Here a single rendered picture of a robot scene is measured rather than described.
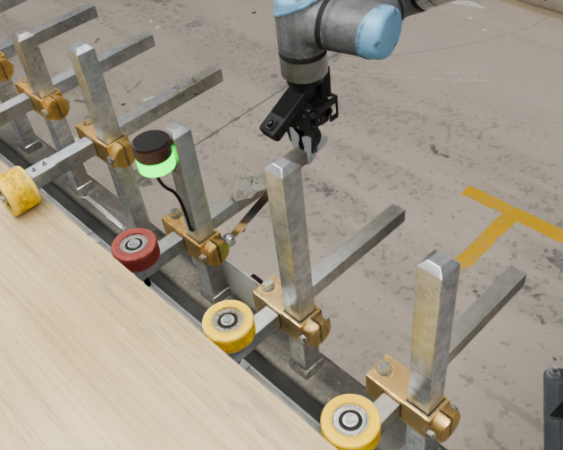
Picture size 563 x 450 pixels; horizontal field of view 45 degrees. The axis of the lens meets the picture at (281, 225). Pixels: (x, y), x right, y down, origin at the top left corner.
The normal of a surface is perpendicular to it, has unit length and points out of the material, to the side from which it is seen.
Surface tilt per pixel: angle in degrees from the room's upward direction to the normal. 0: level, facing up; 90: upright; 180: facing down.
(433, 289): 90
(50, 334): 0
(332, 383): 0
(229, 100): 0
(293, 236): 90
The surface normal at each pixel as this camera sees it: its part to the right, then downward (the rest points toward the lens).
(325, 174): -0.10, -0.72
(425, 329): -0.71, 0.54
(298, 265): 0.69, 0.45
